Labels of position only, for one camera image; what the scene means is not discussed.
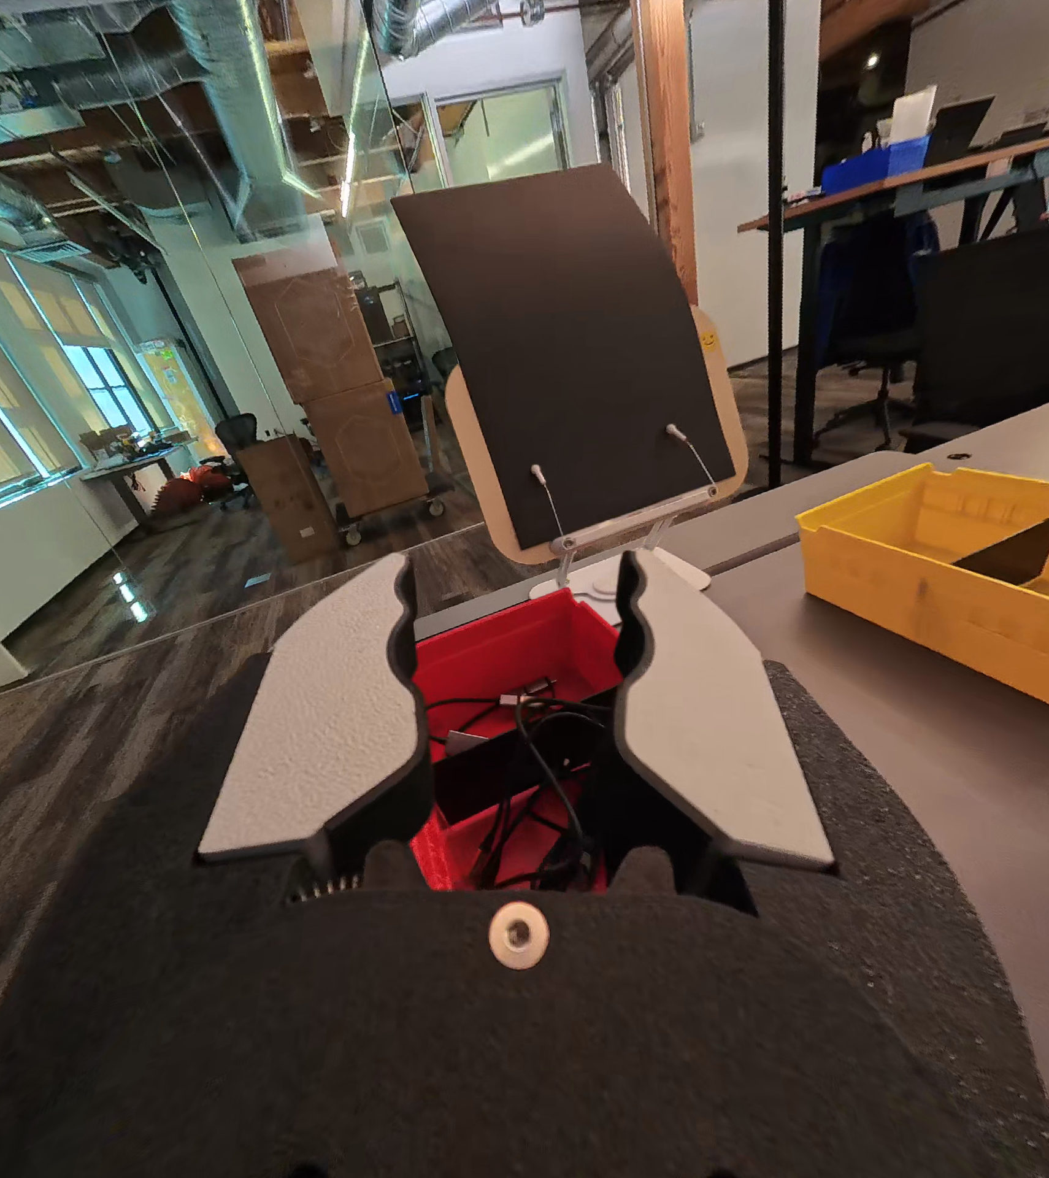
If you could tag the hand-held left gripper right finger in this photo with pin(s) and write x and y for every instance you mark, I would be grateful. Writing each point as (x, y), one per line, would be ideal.
(718, 735)

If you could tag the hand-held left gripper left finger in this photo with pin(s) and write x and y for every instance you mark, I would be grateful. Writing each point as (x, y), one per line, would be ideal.
(323, 727)

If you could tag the red storage bin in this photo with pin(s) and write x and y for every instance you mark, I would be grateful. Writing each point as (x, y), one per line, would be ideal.
(525, 635)

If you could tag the yellow storage bin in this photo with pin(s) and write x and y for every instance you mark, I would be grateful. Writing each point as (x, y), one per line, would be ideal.
(912, 589)

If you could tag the large cardboard box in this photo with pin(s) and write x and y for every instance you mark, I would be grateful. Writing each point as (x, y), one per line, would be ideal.
(290, 497)
(369, 451)
(312, 321)

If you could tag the black mesh office chair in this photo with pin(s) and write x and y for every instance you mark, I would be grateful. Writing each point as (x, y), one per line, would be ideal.
(237, 441)

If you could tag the black backdrop sheet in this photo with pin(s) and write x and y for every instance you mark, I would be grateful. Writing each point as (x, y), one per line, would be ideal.
(571, 349)

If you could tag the blue office chair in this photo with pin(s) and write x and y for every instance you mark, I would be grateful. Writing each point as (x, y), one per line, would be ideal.
(866, 275)

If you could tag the blue storage bin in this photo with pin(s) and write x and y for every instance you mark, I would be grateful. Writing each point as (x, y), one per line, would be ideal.
(866, 170)

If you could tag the wooden office desk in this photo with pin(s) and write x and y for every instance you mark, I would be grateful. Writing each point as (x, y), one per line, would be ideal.
(912, 180)

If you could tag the wooden column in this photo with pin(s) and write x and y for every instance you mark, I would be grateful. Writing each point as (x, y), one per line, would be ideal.
(668, 138)

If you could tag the black laptop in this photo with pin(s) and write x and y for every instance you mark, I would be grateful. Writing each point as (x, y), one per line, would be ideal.
(958, 133)

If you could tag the white box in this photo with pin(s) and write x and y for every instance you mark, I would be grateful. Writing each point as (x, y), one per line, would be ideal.
(913, 114)

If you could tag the spiral metal duct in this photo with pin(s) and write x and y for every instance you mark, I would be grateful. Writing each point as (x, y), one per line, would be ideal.
(433, 22)

